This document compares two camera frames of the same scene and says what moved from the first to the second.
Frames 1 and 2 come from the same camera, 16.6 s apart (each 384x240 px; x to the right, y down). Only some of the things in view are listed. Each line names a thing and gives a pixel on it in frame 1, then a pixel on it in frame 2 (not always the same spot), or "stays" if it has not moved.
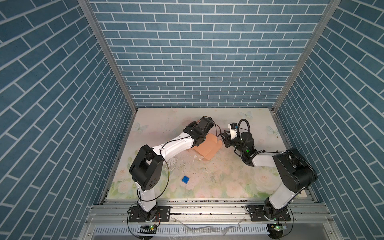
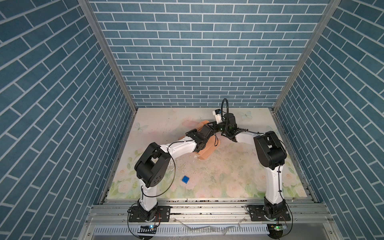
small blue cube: x=185 y=179 stays
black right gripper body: x=236 y=143 → x=222 y=128
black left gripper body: x=190 y=127 → x=192 y=133
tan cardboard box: x=208 y=148 stays
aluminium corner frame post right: x=306 y=53 stays
